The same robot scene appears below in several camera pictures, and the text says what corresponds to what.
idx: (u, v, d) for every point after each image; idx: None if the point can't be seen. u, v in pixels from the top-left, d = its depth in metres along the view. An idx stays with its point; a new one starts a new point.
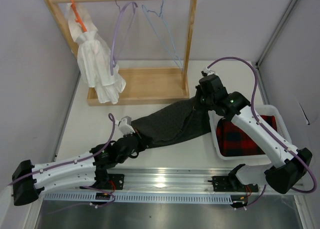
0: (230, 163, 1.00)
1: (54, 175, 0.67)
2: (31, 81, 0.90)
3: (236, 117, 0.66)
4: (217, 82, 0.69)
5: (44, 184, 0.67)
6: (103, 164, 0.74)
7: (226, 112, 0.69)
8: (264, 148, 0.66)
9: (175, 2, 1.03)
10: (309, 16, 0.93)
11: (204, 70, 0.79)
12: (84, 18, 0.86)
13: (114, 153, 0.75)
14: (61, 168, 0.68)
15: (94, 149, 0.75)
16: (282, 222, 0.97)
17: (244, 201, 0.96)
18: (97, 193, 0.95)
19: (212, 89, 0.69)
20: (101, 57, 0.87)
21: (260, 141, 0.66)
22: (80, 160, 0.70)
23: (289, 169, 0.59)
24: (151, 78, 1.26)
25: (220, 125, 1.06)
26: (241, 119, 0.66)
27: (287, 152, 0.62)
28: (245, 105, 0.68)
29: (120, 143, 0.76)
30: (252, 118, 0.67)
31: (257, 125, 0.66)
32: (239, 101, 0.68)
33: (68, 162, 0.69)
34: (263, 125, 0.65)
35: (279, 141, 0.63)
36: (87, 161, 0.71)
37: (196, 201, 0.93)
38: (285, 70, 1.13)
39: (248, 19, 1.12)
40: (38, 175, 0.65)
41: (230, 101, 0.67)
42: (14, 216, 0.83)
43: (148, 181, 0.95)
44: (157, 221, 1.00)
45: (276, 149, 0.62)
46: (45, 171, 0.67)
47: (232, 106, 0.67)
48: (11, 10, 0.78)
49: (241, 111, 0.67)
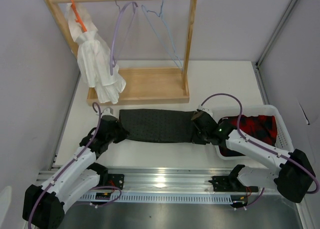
0: (230, 163, 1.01)
1: (67, 180, 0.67)
2: (31, 82, 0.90)
3: (228, 142, 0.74)
4: (205, 116, 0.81)
5: (62, 193, 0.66)
6: (100, 147, 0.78)
7: (219, 141, 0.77)
8: (263, 162, 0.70)
9: (175, 2, 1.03)
10: (310, 16, 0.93)
11: (199, 108, 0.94)
12: (84, 18, 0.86)
13: (102, 135, 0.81)
14: (69, 171, 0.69)
15: (82, 142, 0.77)
16: (282, 223, 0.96)
17: (244, 202, 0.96)
18: (98, 193, 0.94)
19: (202, 123, 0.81)
20: (101, 57, 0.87)
21: (256, 156, 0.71)
22: (79, 155, 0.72)
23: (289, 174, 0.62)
24: (150, 78, 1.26)
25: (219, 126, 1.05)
26: (233, 142, 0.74)
27: (280, 157, 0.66)
28: (233, 130, 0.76)
29: (105, 124, 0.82)
30: (241, 138, 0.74)
31: (247, 142, 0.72)
32: (227, 128, 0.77)
33: (71, 162, 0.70)
34: (251, 141, 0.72)
35: (270, 150, 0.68)
36: (85, 152, 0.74)
37: (196, 201, 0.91)
38: (285, 69, 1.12)
39: (249, 19, 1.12)
40: (52, 188, 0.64)
41: (219, 130, 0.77)
42: (15, 216, 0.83)
43: (148, 181, 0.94)
44: (157, 221, 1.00)
45: (269, 158, 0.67)
46: (57, 181, 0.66)
47: (220, 134, 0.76)
48: (11, 11, 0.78)
49: (230, 134, 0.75)
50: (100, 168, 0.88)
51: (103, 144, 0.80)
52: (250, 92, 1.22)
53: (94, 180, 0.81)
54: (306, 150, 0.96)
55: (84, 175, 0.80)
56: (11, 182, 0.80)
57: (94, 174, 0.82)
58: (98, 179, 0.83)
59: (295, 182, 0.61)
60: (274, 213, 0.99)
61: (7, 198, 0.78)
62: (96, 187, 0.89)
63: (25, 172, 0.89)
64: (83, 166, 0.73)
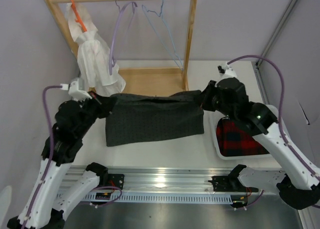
0: (229, 163, 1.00)
1: (42, 208, 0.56)
2: (31, 82, 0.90)
3: (264, 137, 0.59)
4: (242, 91, 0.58)
5: (43, 222, 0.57)
6: (68, 151, 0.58)
7: (251, 127, 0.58)
8: (287, 169, 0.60)
9: (175, 2, 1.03)
10: (310, 16, 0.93)
11: (222, 66, 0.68)
12: (84, 18, 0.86)
13: (69, 134, 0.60)
14: (41, 197, 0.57)
15: (44, 153, 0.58)
16: (282, 223, 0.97)
17: (244, 201, 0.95)
18: (98, 193, 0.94)
19: (235, 98, 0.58)
20: (101, 57, 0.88)
21: (284, 162, 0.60)
22: (44, 176, 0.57)
23: (316, 196, 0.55)
24: (150, 78, 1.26)
25: (220, 125, 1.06)
26: (270, 139, 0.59)
27: (314, 177, 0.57)
28: (272, 123, 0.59)
29: (67, 122, 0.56)
30: (280, 138, 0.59)
31: (285, 146, 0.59)
32: (266, 116, 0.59)
33: (38, 189, 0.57)
34: (291, 147, 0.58)
35: (306, 165, 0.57)
36: (51, 168, 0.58)
37: (196, 201, 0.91)
38: (285, 70, 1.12)
39: (248, 19, 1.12)
40: (29, 223, 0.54)
41: (257, 116, 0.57)
42: (15, 216, 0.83)
43: (148, 181, 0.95)
44: (157, 221, 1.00)
45: (303, 174, 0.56)
46: (31, 213, 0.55)
47: (258, 122, 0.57)
48: (11, 11, 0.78)
49: (269, 129, 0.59)
50: (102, 169, 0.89)
51: (72, 145, 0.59)
52: (250, 93, 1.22)
53: (94, 182, 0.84)
54: (306, 149, 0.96)
55: (83, 178, 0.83)
56: (11, 182, 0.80)
57: (94, 175, 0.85)
58: (98, 180, 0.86)
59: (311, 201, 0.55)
60: (275, 213, 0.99)
61: (7, 198, 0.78)
62: (97, 187, 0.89)
63: (25, 172, 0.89)
64: (56, 183, 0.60)
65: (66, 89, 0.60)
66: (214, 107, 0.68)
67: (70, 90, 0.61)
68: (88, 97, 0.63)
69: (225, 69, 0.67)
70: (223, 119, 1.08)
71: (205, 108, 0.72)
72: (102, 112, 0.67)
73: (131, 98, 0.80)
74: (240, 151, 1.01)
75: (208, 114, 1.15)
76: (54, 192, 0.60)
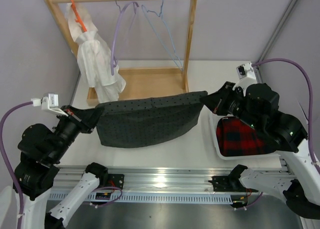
0: (231, 163, 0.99)
1: None
2: (31, 82, 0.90)
3: (293, 154, 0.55)
4: (276, 102, 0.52)
5: None
6: (40, 181, 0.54)
7: (281, 142, 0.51)
8: (301, 181, 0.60)
9: (175, 2, 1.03)
10: (310, 16, 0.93)
11: (243, 66, 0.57)
12: (84, 18, 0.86)
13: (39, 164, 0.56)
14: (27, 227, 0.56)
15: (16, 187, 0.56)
16: (282, 222, 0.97)
17: (244, 201, 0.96)
18: (98, 193, 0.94)
19: (268, 110, 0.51)
20: (101, 57, 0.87)
21: (304, 177, 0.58)
22: (22, 210, 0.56)
23: None
24: (150, 78, 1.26)
25: (220, 125, 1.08)
26: (298, 158, 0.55)
27: None
28: (302, 139, 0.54)
29: (33, 151, 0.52)
30: (309, 157, 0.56)
31: (311, 165, 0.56)
32: (297, 131, 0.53)
33: (20, 222, 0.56)
34: (317, 167, 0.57)
35: None
36: (26, 200, 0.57)
37: (196, 201, 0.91)
38: (285, 70, 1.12)
39: (248, 20, 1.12)
40: None
41: (290, 132, 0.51)
42: (15, 215, 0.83)
43: (148, 181, 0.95)
44: (157, 221, 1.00)
45: None
46: None
47: (290, 138, 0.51)
48: (11, 11, 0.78)
49: (300, 146, 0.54)
50: (102, 169, 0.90)
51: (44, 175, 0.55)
52: None
53: (93, 184, 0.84)
54: None
55: (82, 181, 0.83)
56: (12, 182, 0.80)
57: (93, 177, 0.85)
58: (98, 182, 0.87)
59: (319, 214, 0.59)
60: (275, 213, 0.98)
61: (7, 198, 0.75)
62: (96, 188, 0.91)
63: None
64: (39, 209, 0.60)
65: (38, 104, 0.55)
66: (231, 114, 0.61)
67: (41, 106, 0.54)
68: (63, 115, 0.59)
69: (246, 72, 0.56)
70: (223, 119, 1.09)
71: (219, 114, 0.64)
72: (82, 128, 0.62)
73: (122, 107, 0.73)
74: (239, 151, 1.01)
75: (208, 114, 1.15)
76: (40, 218, 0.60)
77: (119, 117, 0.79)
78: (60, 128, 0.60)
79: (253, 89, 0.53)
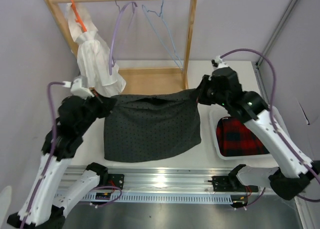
0: (230, 163, 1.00)
1: (44, 203, 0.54)
2: (31, 81, 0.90)
3: (254, 124, 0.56)
4: (235, 79, 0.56)
5: (45, 216, 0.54)
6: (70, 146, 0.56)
7: (242, 114, 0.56)
8: (273, 154, 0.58)
9: (175, 2, 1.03)
10: (310, 16, 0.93)
11: (215, 60, 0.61)
12: (84, 18, 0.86)
13: (69, 130, 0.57)
14: (42, 192, 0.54)
15: (44, 148, 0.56)
16: (282, 223, 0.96)
17: (244, 201, 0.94)
18: (98, 193, 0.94)
19: (228, 86, 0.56)
20: (100, 56, 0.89)
21: (273, 149, 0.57)
22: (44, 171, 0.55)
23: (302, 183, 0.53)
24: (150, 78, 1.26)
25: (220, 125, 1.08)
26: (258, 126, 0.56)
27: (302, 165, 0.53)
28: (263, 109, 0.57)
29: (72, 116, 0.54)
30: (270, 125, 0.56)
31: (274, 134, 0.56)
32: (257, 103, 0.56)
33: (38, 185, 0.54)
34: (281, 135, 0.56)
35: (294, 152, 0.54)
36: (51, 164, 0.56)
37: (196, 201, 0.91)
38: (285, 69, 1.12)
39: (248, 19, 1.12)
40: (30, 218, 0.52)
41: (248, 103, 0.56)
42: (14, 215, 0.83)
43: (147, 181, 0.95)
44: (157, 220, 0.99)
45: (292, 161, 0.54)
46: (31, 209, 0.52)
47: (249, 110, 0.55)
48: (11, 11, 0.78)
49: (260, 115, 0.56)
50: (102, 167, 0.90)
51: (73, 140, 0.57)
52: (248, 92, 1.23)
53: (94, 181, 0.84)
54: (306, 150, 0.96)
55: (83, 177, 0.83)
56: (11, 182, 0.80)
57: (94, 174, 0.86)
58: (98, 180, 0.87)
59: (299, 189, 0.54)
60: (275, 213, 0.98)
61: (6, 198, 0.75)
62: (98, 187, 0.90)
63: (25, 172, 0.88)
64: (57, 177, 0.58)
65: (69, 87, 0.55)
66: (209, 99, 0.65)
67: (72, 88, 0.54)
68: (90, 96, 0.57)
69: (217, 63, 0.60)
70: (223, 119, 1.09)
71: (201, 103, 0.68)
72: (103, 110, 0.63)
73: (130, 98, 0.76)
74: (240, 151, 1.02)
75: (207, 113, 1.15)
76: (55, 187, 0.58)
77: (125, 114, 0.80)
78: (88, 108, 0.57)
79: (217, 71, 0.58)
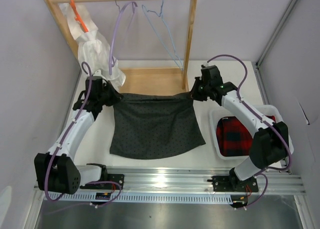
0: (230, 163, 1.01)
1: (73, 141, 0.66)
2: (31, 81, 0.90)
3: (223, 98, 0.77)
4: (215, 71, 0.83)
5: (71, 154, 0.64)
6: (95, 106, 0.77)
7: (216, 95, 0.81)
8: (244, 122, 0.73)
9: (175, 2, 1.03)
10: (309, 16, 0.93)
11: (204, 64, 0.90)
12: (83, 16, 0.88)
13: (94, 96, 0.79)
14: (73, 132, 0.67)
15: (75, 106, 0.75)
16: (282, 223, 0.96)
17: (244, 201, 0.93)
18: (98, 193, 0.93)
19: (209, 75, 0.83)
20: (102, 55, 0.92)
21: (242, 117, 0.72)
22: (77, 117, 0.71)
23: (263, 137, 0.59)
24: (151, 78, 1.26)
25: (220, 125, 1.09)
26: (227, 99, 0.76)
27: (262, 122, 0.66)
28: (233, 90, 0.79)
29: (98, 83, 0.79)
30: (236, 98, 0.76)
31: (239, 103, 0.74)
32: (229, 87, 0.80)
33: (71, 126, 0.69)
34: (244, 103, 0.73)
35: (256, 114, 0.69)
36: (82, 113, 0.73)
37: (196, 201, 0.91)
38: (286, 69, 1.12)
39: (248, 19, 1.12)
40: (61, 150, 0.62)
41: (221, 86, 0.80)
42: (15, 215, 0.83)
43: (147, 181, 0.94)
44: (157, 221, 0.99)
45: (253, 120, 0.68)
46: (63, 144, 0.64)
47: (220, 90, 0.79)
48: (12, 11, 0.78)
49: (228, 93, 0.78)
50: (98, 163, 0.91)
51: (96, 104, 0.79)
52: (248, 92, 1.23)
53: (98, 172, 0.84)
54: (306, 150, 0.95)
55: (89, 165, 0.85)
56: (11, 182, 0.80)
57: (96, 167, 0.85)
58: (100, 173, 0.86)
59: (266, 146, 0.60)
60: (275, 213, 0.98)
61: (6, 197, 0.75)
62: (97, 181, 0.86)
63: (25, 171, 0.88)
64: (84, 128, 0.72)
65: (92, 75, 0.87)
66: (201, 92, 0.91)
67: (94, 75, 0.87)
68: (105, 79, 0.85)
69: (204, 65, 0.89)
70: (223, 119, 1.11)
71: (194, 98, 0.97)
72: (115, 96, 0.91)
73: (135, 97, 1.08)
74: (240, 151, 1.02)
75: (208, 113, 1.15)
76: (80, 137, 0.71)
77: (131, 109, 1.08)
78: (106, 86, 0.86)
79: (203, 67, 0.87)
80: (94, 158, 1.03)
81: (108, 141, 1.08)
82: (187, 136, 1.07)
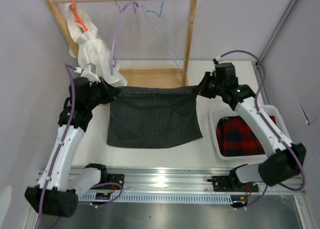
0: (230, 163, 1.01)
1: (63, 169, 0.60)
2: (31, 81, 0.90)
3: (239, 105, 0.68)
4: (231, 71, 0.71)
5: (63, 183, 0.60)
6: (84, 118, 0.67)
7: (231, 100, 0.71)
8: (258, 136, 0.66)
9: (175, 2, 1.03)
10: (309, 16, 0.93)
11: (216, 58, 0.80)
12: (83, 18, 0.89)
13: (82, 105, 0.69)
14: (62, 157, 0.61)
15: (60, 121, 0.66)
16: (282, 223, 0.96)
17: (244, 201, 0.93)
18: (98, 193, 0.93)
19: (225, 76, 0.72)
20: (102, 55, 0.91)
21: (257, 130, 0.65)
22: (63, 138, 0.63)
23: (280, 159, 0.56)
24: (151, 79, 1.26)
25: (220, 125, 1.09)
26: (243, 107, 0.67)
27: (281, 142, 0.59)
28: (250, 96, 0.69)
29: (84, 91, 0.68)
30: (254, 108, 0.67)
31: (257, 114, 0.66)
32: (246, 92, 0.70)
33: (58, 150, 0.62)
34: (262, 115, 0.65)
35: (275, 131, 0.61)
36: (69, 131, 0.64)
37: (196, 201, 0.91)
38: (285, 69, 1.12)
39: (248, 20, 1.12)
40: (51, 183, 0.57)
41: (237, 91, 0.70)
42: (15, 216, 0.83)
43: (147, 181, 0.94)
44: (157, 221, 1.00)
45: (270, 138, 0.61)
46: (52, 174, 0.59)
47: (236, 95, 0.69)
48: (12, 11, 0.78)
49: (245, 100, 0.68)
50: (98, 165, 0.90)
51: (85, 114, 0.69)
52: None
53: (97, 175, 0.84)
54: (306, 150, 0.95)
55: (87, 171, 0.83)
56: (11, 182, 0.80)
57: (95, 169, 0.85)
58: (99, 175, 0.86)
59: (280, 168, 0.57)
60: (275, 213, 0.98)
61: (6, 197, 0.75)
62: (96, 184, 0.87)
63: (25, 172, 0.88)
64: (75, 146, 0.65)
65: (80, 73, 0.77)
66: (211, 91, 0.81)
67: (83, 73, 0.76)
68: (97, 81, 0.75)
69: (217, 60, 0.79)
70: (223, 119, 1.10)
71: (202, 95, 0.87)
72: (107, 96, 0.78)
73: (134, 91, 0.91)
74: (240, 151, 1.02)
75: (208, 113, 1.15)
76: (72, 157, 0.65)
77: (128, 102, 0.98)
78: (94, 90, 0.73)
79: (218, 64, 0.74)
80: (94, 158, 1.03)
81: (108, 141, 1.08)
82: (186, 129, 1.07)
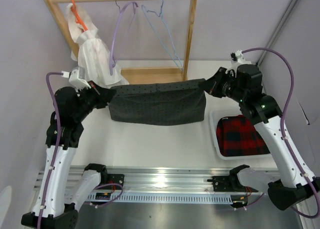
0: (230, 163, 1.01)
1: (57, 195, 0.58)
2: (31, 82, 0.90)
3: (262, 125, 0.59)
4: (259, 80, 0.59)
5: (60, 207, 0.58)
6: (73, 133, 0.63)
7: (253, 114, 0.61)
8: (276, 161, 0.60)
9: (175, 2, 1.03)
10: (309, 16, 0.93)
11: (236, 53, 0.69)
12: (84, 19, 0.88)
13: (70, 120, 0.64)
14: (55, 183, 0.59)
15: (48, 141, 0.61)
16: (282, 223, 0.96)
17: (244, 201, 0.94)
18: (98, 193, 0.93)
19: (249, 85, 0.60)
20: (102, 55, 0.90)
21: (277, 156, 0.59)
22: (53, 162, 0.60)
23: (298, 193, 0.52)
24: (151, 78, 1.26)
25: (220, 125, 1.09)
26: (267, 129, 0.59)
27: (303, 177, 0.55)
28: (276, 115, 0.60)
29: (68, 106, 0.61)
30: (279, 130, 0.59)
31: (281, 140, 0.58)
32: (271, 108, 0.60)
33: (49, 175, 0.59)
34: (287, 142, 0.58)
35: (298, 164, 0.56)
36: (59, 154, 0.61)
37: (196, 201, 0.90)
38: (285, 70, 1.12)
39: (248, 20, 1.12)
40: (46, 210, 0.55)
41: (262, 105, 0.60)
42: (14, 216, 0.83)
43: (147, 181, 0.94)
44: (157, 221, 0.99)
45: (292, 170, 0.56)
46: (46, 202, 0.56)
47: (261, 111, 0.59)
48: (11, 11, 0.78)
49: (270, 119, 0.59)
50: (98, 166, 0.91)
51: (75, 129, 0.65)
52: None
53: (96, 178, 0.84)
54: (306, 150, 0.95)
55: (85, 176, 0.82)
56: (11, 182, 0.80)
57: (94, 172, 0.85)
58: (99, 177, 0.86)
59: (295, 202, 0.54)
60: (274, 213, 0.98)
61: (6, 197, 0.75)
62: (97, 185, 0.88)
63: (25, 172, 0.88)
64: (67, 166, 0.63)
65: (67, 77, 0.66)
66: (225, 94, 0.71)
67: (70, 78, 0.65)
68: (86, 87, 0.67)
69: (237, 58, 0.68)
70: (223, 119, 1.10)
71: (214, 95, 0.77)
72: (99, 102, 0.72)
73: (131, 91, 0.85)
74: (240, 151, 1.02)
75: (208, 114, 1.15)
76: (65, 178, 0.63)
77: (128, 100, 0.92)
78: (83, 98, 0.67)
79: (245, 67, 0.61)
80: (95, 158, 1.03)
81: (108, 141, 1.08)
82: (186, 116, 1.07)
